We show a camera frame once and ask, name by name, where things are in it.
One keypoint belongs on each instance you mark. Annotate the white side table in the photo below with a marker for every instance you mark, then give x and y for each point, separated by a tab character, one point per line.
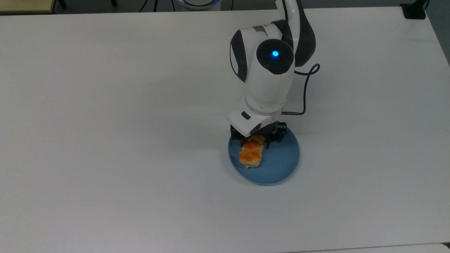
386	249

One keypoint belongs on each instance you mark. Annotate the black tripod legs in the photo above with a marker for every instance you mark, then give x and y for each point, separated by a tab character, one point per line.
154	4

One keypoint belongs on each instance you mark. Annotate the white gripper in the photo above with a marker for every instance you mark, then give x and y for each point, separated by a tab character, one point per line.
251	123

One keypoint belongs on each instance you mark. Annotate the wooden desk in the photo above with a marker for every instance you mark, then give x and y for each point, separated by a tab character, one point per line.
26	6

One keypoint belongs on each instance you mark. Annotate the orange-topped bread piece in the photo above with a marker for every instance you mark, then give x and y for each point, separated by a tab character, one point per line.
251	156

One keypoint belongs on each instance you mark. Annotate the black corner clamp block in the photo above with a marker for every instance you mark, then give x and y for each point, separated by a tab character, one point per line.
414	10

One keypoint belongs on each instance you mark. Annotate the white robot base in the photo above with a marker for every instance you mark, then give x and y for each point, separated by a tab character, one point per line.
200	3

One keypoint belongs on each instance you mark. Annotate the blue round plate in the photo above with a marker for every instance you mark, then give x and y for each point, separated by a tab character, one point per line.
281	161

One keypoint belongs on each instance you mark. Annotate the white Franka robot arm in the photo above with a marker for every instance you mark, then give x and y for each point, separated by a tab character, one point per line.
267	80

